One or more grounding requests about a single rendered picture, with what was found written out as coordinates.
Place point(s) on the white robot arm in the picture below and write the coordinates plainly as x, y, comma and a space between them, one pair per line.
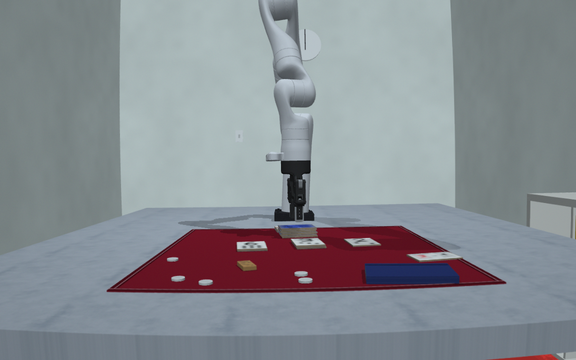
294, 87

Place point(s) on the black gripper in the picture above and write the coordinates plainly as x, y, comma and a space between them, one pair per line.
296, 186

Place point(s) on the dark red play mat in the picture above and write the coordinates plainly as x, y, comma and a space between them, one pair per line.
212, 255
121, 282

